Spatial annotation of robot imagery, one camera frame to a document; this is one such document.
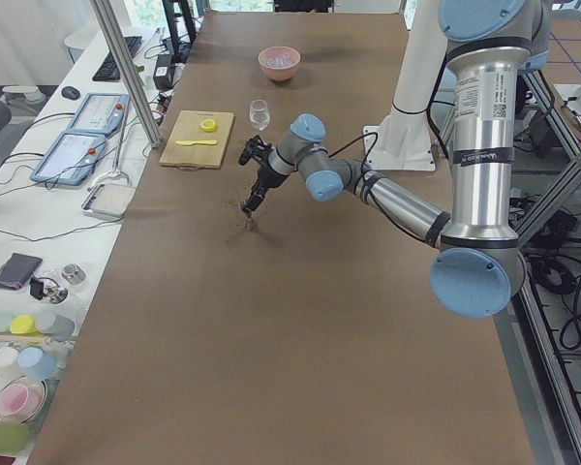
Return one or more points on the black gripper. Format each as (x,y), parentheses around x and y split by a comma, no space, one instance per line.
(266,178)

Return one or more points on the steel jigger cup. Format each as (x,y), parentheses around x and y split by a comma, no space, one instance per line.
(250,223)

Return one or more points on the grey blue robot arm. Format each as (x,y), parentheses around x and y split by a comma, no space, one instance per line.
(486,45)

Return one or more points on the clear wine glass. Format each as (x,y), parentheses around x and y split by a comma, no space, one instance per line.
(259,114)

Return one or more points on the clear ice cubes pile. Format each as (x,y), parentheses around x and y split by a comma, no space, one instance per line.
(279,61)

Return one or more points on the yellow plastic knife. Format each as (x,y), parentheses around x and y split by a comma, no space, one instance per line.
(201,142)

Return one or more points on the bamboo cutting board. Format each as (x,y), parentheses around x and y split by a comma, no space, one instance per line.
(187,127)

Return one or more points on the yellow lemon slice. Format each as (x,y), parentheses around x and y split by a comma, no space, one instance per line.
(208,125)

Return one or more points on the pink bowl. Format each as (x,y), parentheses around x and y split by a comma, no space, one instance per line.
(284,74)

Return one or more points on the white tray box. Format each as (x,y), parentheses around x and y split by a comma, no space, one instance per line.
(108,201)

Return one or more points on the black power adapter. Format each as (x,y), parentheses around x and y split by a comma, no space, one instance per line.
(164,72)

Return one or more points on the far teach pendant tablet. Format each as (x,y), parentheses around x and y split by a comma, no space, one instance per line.
(100,113)

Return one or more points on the teach pendant tablet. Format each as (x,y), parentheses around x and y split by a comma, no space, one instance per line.
(70,159)
(100,113)

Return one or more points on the near teach pendant tablet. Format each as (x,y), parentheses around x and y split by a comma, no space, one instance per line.
(70,159)

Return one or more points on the black computer mouse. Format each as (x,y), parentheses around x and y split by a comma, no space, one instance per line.
(70,93)

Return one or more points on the grey cup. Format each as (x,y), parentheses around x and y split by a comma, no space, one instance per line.
(57,326)

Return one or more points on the folded grey cloth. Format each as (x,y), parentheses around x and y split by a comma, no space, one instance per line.
(17,270)

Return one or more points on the yellow cup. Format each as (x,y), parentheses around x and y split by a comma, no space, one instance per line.
(23,325)

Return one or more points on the light blue cup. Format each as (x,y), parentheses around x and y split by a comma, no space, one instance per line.
(36,364)

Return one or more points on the pink cup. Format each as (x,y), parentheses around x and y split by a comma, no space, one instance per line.
(19,402)

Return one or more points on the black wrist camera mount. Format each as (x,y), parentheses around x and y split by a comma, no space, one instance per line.
(255,149)

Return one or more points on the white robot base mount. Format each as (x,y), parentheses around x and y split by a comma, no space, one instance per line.
(403,141)

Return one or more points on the aluminium frame post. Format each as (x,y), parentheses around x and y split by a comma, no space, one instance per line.
(118,48)

